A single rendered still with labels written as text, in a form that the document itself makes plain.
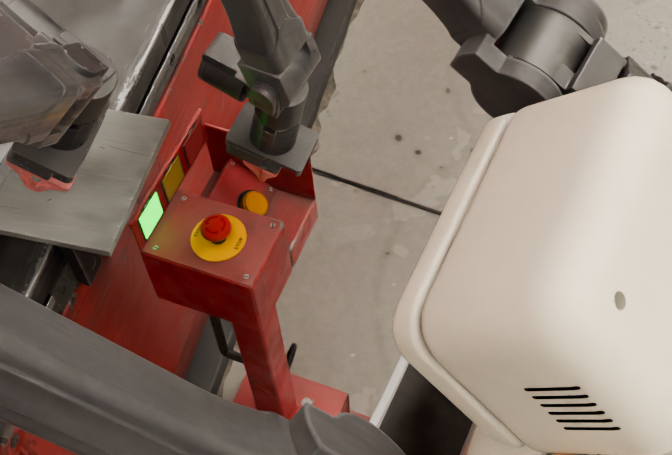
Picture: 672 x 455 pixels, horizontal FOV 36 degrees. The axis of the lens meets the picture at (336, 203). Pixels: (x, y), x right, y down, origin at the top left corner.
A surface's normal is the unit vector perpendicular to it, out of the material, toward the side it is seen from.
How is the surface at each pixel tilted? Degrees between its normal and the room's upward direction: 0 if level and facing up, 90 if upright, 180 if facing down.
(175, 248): 0
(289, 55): 84
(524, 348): 78
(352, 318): 0
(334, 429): 56
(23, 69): 47
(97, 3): 0
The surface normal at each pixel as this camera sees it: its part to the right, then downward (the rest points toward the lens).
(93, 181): -0.06, -0.58
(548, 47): 0.10, -0.34
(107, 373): 0.66, -0.70
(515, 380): -0.42, 0.75
